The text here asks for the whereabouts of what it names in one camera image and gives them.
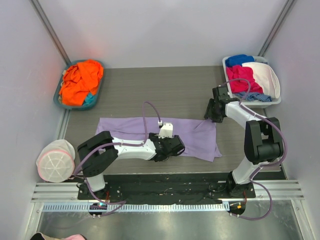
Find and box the white mesh hamper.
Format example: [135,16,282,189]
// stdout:
[36,139,76,183]

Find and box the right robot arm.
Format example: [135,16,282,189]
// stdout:
[204,86,285,198]

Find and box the grey laundry basket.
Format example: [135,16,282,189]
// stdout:
[222,56,282,109]

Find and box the pink t-shirt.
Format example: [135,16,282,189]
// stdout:
[226,65,263,94]

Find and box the pink cloth at bottom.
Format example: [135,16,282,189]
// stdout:
[29,232,87,240]

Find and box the white t-shirt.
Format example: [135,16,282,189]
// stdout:
[242,62,281,99]

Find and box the lavender t-shirt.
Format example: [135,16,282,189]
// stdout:
[95,117,222,162]

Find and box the white slotted cable duct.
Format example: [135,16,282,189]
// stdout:
[42,202,230,213]

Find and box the teal laundry basket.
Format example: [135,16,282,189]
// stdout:
[53,59,106,112]

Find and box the orange t-shirt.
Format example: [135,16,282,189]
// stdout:
[58,59,105,106]

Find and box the blue t-shirt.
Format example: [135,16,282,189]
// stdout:
[225,54,255,68]

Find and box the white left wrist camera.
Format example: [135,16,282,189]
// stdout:
[158,120,174,139]

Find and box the blue checked shirt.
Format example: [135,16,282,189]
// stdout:
[235,91,273,103]

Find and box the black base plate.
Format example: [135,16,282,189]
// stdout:
[92,172,256,202]

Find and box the teal t-shirt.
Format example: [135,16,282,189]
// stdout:
[82,92,96,106]

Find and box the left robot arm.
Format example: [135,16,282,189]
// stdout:
[74,131,185,200]

